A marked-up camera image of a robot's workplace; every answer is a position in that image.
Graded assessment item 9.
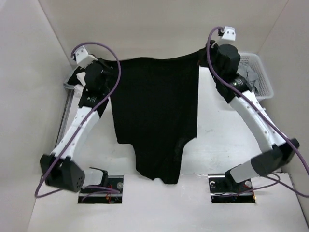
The black tank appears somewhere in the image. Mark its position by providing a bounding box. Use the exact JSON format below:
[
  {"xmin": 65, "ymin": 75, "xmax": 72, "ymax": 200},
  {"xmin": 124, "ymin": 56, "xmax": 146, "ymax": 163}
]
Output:
[
  {"xmin": 65, "ymin": 67, "xmax": 84, "ymax": 86},
  {"xmin": 108, "ymin": 52, "xmax": 199, "ymax": 184}
]

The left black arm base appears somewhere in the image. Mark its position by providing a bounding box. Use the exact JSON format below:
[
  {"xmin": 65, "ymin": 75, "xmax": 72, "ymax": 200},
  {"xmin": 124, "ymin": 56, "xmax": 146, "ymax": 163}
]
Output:
[{"xmin": 78, "ymin": 168, "xmax": 124, "ymax": 204}]

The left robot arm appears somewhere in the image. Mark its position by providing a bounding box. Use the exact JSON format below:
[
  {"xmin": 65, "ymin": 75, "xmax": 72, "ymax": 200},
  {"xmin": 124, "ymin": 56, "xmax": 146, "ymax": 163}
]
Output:
[{"xmin": 39, "ymin": 58, "xmax": 121, "ymax": 192}]

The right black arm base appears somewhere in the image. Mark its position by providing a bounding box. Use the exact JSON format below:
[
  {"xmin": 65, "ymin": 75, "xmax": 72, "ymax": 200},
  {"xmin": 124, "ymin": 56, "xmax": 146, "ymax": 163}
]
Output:
[{"xmin": 209, "ymin": 176, "xmax": 255, "ymax": 203}]

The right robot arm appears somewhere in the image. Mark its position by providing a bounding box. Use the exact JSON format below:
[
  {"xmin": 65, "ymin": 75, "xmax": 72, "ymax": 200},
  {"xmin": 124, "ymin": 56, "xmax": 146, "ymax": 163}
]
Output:
[{"xmin": 199, "ymin": 41, "xmax": 299, "ymax": 191}]

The upper folded white tank top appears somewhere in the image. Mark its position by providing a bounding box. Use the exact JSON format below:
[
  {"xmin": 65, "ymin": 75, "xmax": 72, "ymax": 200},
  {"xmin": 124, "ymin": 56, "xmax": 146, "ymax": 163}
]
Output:
[{"xmin": 76, "ymin": 72, "xmax": 86, "ymax": 86}]

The folded white tank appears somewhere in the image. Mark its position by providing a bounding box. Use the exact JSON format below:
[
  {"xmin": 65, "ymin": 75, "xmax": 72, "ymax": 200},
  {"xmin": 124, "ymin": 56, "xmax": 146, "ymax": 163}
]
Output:
[
  {"xmin": 74, "ymin": 85, "xmax": 84, "ymax": 98},
  {"xmin": 76, "ymin": 72, "xmax": 86, "ymax": 86}
]

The lower folded white tank top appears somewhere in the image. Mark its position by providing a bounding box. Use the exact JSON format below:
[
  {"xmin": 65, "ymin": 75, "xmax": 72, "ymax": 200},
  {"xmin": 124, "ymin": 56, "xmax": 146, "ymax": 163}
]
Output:
[{"xmin": 74, "ymin": 85, "xmax": 84, "ymax": 98}]

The folded black tank top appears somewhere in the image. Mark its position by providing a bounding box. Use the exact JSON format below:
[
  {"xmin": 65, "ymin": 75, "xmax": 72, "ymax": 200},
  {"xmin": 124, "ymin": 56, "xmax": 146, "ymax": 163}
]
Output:
[{"xmin": 65, "ymin": 67, "xmax": 84, "ymax": 86}]

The grey tank top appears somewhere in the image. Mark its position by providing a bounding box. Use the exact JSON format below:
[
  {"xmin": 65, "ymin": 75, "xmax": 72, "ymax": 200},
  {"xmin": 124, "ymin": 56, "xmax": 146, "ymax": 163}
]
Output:
[{"xmin": 237, "ymin": 62, "xmax": 260, "ymax": 96}]

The white plastic basket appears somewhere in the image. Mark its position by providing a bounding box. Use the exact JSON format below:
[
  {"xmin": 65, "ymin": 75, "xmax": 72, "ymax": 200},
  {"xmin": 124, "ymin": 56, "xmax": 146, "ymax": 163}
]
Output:
[{"xmin": 240, "ymin": 52, "xmax": 274, "ymax": 101}]

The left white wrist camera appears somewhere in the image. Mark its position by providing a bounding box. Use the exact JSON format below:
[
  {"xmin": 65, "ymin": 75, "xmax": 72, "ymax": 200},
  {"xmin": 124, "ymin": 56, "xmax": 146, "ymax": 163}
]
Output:
[{"xmin": 72, "ymin": 46, "xmax": 97, "ymax": 69}]

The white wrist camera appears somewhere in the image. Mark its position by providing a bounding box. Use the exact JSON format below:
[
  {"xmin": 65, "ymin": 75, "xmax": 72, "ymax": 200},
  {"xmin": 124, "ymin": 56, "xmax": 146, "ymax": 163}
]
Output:
[
  {"xmin": 218, "ymin": 26, "xmax": 236, "ymax": 42},
  {"xmin": 72, "ymin": 46, "xmax": 97, "ymax": 69}
]

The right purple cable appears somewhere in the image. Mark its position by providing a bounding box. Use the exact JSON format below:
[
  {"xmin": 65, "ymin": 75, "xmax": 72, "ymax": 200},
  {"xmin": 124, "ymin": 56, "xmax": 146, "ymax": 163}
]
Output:
[{"xmin": 207, "ymin": 26, "xmax": 309, "ymax": 198}]

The purple cable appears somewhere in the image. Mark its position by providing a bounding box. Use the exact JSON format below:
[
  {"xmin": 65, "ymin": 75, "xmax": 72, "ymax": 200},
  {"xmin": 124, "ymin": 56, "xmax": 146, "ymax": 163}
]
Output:
[
  {"xmin": 207, "ymin": 26, "xmax": 309, "ymax": 198},
  {"xmin": 35, "ymin": 42, "xmax": 122, "ymax": 198}
]

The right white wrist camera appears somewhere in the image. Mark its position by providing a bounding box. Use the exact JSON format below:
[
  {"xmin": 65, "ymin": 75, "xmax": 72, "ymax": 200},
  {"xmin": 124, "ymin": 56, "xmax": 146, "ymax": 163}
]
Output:
[{"xmin": 218, "ymin": 26, "xmax": 236, "ymax": 42}]

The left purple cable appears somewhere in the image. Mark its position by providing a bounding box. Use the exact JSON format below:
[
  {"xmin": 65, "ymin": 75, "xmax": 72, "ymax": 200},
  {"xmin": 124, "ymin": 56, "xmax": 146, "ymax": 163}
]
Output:
[{"xmin": 35, "ymin": 42, "xmax": 122, "ymax": 198}]

